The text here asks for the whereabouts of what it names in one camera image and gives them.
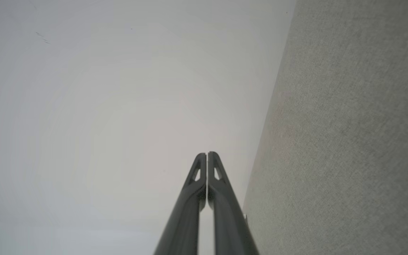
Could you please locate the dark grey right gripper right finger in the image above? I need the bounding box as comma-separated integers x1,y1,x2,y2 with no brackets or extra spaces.
208,151,260,255

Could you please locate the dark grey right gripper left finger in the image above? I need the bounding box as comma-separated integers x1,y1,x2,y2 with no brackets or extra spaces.
153,153,207,255

